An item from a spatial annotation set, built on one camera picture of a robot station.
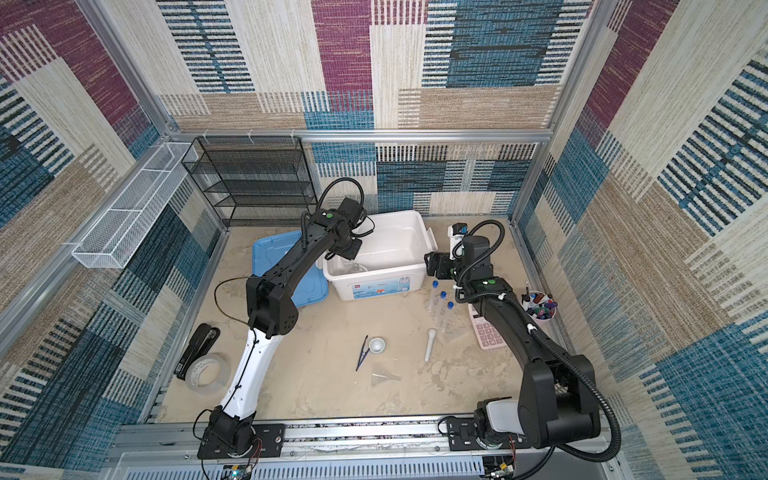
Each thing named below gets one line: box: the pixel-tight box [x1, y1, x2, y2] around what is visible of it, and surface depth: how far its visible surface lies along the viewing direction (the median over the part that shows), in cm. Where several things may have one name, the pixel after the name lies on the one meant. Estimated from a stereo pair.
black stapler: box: [174, 323, 221, 381], surface depth 88 cm
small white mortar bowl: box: [369, 337, 386, 354], surface depth 88 cm
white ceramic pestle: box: [424, 328, 437, 362], surface depth 90 cm
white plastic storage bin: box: [316, 209, 438, 301], surface depth 98 cm
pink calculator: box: [468, 303, 507, 350], surface depth 91 cm
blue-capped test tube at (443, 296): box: [436, 291, 447, 327], surface depth 85 cm
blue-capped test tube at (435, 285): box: [428, 280, 439, 316], surface depth 89 cm
